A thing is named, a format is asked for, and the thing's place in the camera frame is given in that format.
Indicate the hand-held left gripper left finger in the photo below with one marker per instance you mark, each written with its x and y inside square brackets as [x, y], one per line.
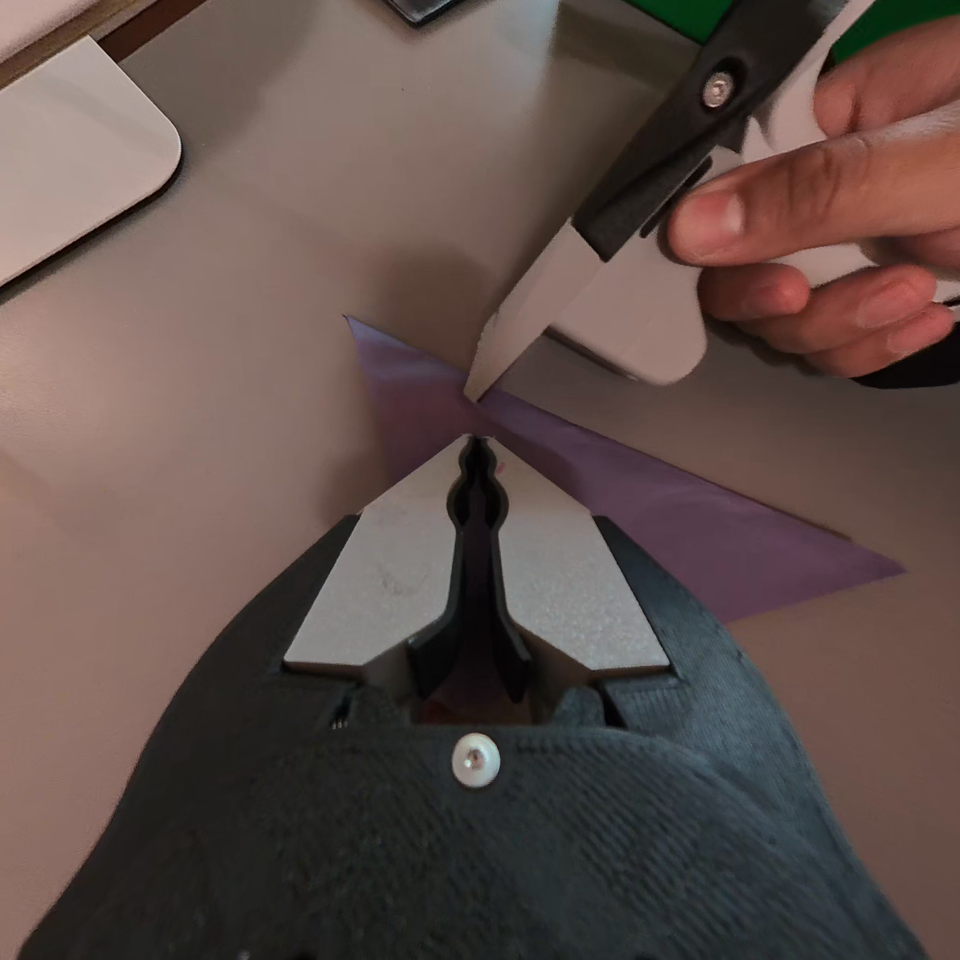
[390, 570]

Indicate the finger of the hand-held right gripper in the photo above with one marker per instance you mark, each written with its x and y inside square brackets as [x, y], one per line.
[532, 300]

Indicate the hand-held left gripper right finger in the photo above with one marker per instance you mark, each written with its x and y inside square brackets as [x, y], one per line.
[570, 577]

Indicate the purple origami paper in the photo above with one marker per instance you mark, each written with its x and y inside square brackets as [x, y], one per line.
[675, 525]

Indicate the person's right hand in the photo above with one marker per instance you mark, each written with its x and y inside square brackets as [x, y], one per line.
[862, 187]

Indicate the black flat device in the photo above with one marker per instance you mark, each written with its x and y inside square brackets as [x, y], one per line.
[431, 9]

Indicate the white flat device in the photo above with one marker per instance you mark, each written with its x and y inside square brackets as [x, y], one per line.
[75, 165]

